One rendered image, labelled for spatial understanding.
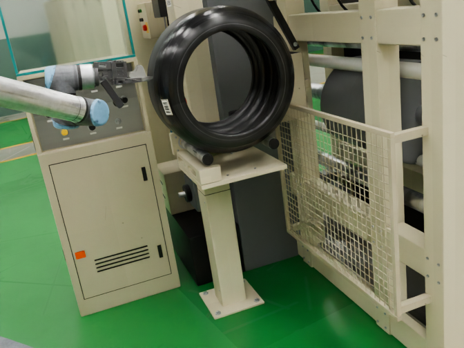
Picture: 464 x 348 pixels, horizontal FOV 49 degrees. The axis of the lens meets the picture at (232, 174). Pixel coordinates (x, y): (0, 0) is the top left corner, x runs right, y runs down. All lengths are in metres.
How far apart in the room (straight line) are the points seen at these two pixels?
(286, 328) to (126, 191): 1.04
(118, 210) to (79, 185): 0.24
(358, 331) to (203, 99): 1.24
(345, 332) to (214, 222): 0.78
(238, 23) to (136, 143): 0.95
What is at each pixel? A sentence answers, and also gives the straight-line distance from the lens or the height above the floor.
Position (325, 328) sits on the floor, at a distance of 2.46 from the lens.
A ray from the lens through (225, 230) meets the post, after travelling 2.48.
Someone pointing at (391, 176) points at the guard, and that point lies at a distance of 1.72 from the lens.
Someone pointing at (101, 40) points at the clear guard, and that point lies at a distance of 2.55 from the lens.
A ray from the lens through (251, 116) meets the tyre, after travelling 2.24.
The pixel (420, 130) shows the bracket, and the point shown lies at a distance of 1.77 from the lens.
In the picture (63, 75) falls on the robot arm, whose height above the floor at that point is 1.30.
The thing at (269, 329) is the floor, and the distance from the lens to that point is 2.48.
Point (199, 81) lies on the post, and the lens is 2.28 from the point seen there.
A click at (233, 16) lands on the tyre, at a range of 1.92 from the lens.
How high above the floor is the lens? 1.45
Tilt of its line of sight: 18 degrees down
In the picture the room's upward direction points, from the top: 8 degrees counter-clockwise
